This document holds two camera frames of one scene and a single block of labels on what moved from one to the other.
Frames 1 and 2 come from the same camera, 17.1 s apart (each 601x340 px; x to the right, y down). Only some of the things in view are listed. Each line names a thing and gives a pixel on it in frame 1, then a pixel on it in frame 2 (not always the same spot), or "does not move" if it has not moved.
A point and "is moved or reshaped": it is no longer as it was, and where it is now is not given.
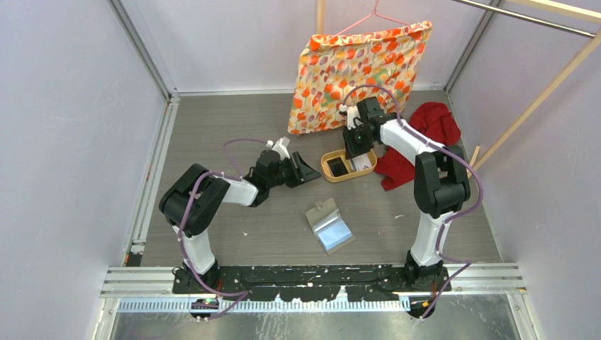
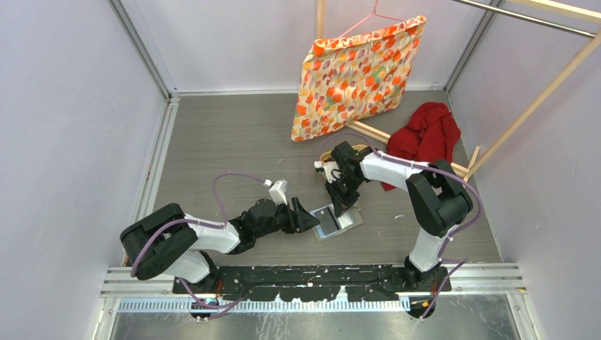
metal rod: x=512 y=13 does not move
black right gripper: x=353 y=149 -> x=341 y=202
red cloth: x=433 y=120 does not move
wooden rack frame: x=570 y=9 does not move
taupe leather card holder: x=328 y=224 -> x=350 y=218
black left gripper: x=304 y=172 -> x=298 y=219
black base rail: x=319 y=282 does not move
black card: x=337 y=166 is moved or reshaped
